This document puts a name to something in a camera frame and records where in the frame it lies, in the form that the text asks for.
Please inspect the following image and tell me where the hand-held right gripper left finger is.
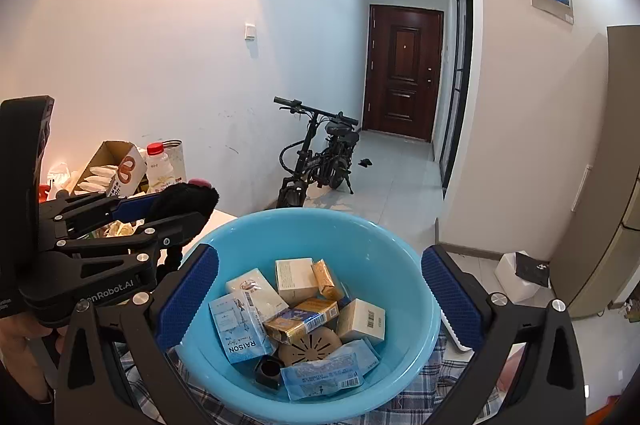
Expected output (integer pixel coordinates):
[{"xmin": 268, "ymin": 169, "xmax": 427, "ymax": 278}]
[{"xmin": 52, "ymin": 244, "xmax": 221, "ymax": 425}]

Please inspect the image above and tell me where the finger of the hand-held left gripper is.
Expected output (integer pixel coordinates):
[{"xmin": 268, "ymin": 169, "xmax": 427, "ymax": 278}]
[
  {"xmin": 40, "ymin": 190, "xmax": 162, "ymax": 238},
  {"xmin": 47, "ymin": 212, "xmax": 208, "ymax": 267}
]

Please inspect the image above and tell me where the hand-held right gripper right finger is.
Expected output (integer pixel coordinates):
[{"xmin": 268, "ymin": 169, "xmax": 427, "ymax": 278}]
[{"xmin": 421, "ymin": 245, "xmax": 587, "ymax": 425}]

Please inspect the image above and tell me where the black plush toy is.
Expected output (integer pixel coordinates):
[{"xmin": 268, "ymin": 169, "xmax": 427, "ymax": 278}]
[{"xmin": 150, "ymin": 178, "xmax": 221, "ymax": 231}]

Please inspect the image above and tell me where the blue plastic basin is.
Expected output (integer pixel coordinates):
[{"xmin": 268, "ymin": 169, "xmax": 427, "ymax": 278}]
[{"xmin": 175, "ymin": 207, "xmax": 442, "ymax": 416}]

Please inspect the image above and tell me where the person's left hand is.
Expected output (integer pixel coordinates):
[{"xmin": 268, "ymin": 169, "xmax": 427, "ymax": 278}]
[{"xmin": 0, "ymin": 316, "xmax": 66, "ymax": 406}]

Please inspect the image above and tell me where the open brown cardboard carton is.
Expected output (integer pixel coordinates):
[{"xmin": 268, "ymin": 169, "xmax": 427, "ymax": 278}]
[{"xmin": 72, "ymin": 140, "xmax": 148, "ymax": 198}]

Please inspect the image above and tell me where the red cap plastic bottle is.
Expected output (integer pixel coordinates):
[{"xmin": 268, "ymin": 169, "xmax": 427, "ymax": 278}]
[{"xmin": 145, "ymin": 142, "xmax": 176, "ymax": 193}]

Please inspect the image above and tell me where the blue white sachet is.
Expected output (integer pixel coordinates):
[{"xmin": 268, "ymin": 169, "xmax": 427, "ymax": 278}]
[{"xmin": 208, "ymin": 292, "xmax": 276, "ymax": 365}]

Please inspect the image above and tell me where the white trash bin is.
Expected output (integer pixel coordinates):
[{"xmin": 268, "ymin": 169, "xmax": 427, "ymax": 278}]
[{"xmin": 494, "ymin": 250, "xmax": 551, "ymax": 303}]

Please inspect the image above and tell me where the pale cylindrical can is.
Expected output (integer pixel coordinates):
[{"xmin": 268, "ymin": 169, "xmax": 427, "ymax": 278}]
[{"xmin": 160, "ymin": 139, "xmax": 188, "ymax": 186}]

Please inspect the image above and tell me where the white wrapped soap packet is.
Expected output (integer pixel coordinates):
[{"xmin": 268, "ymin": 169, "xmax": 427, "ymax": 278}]
[{"xmin": 225, "ymin": 267, "xmax": 290, "ymax": 323}]

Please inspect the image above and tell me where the white plastic bag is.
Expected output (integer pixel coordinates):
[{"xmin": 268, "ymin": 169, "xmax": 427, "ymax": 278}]
[{"xmin": 47, "ymin": 162, "xmax": 83, "ymax": 196}]

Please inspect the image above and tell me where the blue plaid cloth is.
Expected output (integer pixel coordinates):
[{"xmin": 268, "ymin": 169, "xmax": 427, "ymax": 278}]
[{"xmin": 115, "ymin": 330, "xmax": 506, "ymax": 425}]

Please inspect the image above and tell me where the black bag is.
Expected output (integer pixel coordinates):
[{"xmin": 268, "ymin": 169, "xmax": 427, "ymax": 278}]
[{"xmin": 515, "ymin": 252, "xmax": 551, "ymax": 287}]

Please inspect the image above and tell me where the white box with barcode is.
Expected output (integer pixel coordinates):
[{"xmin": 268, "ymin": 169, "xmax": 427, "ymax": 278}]
[{"xmin": 336, "ymin": 298, "xmax": 387, "ymax": 346}]

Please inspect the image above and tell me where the small black cube case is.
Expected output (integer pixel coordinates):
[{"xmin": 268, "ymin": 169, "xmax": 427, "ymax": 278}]
[{"xmin": 254, "ymin": 355, "xmax": 283, "ymax": 391}]

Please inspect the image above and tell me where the white cardboard box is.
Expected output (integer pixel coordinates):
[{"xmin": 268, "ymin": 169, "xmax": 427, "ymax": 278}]
[{"xmin": 274, "ymin": 258, "xmax": 321, "ymax": 306}]

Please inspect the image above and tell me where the gold and blue box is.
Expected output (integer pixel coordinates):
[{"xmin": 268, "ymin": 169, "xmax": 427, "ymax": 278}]
[{"xmin": 262, "ymin": 297, "xmax": 341, "ymax": 346}]

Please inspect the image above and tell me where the yellow snack packet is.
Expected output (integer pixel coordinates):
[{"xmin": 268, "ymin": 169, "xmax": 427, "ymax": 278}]
[{"xmin": 311, "ymin": 259, "xmax": 346, "ymax": 302}]

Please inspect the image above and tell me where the tan round vented disc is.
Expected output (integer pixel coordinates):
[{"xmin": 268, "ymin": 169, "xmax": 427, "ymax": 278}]
[{"xmin": 277, "ymin": 326, "xmax": 343, "ymax": 368}]

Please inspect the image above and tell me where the blue clear plastic packet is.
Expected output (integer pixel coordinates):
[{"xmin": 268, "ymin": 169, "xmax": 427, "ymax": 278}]
[{"xmin": 280, "ymin": 339, "xmax": 381, "ymax": 402}]

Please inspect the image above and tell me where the black electric bicycle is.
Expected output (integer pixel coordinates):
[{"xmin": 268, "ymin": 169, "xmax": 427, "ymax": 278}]
[{"xmin": 272, "ymin": 96, "xmax": 361, "ymax": 210}]

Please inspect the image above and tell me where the beige refrigerator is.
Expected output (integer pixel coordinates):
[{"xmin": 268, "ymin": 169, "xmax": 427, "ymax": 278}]
[{"xmin": 550, "ymin": 25, "xmax": 640, "ymax": 321}]

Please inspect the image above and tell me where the brown entrance door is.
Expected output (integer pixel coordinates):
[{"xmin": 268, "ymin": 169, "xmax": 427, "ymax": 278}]
[{"xmin": 361, "ymin": 4, "xmax": 445, "ymax": 143}]

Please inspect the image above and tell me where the black framed glass door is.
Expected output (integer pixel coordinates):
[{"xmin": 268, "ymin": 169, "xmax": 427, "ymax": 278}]
[{"xmin": 439, "ymin": 0, "xmax": 473, "ymax": 190}]

